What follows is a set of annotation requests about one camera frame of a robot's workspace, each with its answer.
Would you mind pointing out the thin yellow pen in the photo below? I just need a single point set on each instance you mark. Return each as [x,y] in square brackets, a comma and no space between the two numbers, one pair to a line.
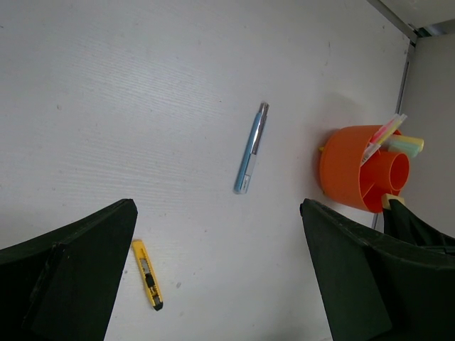
[390,128]

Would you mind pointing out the red pen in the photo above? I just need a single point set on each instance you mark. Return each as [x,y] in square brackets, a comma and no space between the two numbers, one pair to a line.
[372,147]

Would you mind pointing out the yellow highlighter marker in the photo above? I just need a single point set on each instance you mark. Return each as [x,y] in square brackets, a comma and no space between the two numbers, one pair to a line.
[407,141]

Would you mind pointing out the green clear highlighter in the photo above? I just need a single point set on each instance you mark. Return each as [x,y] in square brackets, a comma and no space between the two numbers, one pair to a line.
[410,149]

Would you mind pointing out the yellow black utility knife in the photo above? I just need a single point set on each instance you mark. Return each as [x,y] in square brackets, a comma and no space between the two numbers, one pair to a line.
[148,276]

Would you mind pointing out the blue grey utility knife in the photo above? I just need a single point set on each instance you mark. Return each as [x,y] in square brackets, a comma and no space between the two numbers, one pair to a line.
[247,164]

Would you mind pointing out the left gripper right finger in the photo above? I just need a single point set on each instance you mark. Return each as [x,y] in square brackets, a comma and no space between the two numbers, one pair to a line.
[375,287]

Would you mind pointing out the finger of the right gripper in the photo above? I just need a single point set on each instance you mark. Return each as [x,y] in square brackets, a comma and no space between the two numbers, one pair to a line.
[402,224]

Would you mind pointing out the orange round compartment container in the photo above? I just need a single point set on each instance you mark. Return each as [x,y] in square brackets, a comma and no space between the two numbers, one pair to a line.
[347,181]

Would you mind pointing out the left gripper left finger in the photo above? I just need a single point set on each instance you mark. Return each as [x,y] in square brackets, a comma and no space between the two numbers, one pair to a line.
[62,285]

